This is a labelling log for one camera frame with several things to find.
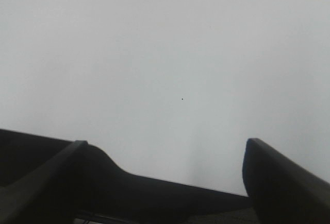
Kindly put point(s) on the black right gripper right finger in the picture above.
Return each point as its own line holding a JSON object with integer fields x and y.
{"x": 280, "y": 190}

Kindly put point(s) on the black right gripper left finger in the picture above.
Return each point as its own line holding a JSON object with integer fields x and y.
{"x": 52, "y": 193}

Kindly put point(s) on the brown towel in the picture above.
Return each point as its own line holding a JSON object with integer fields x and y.
{"x": 110, "y": 191}

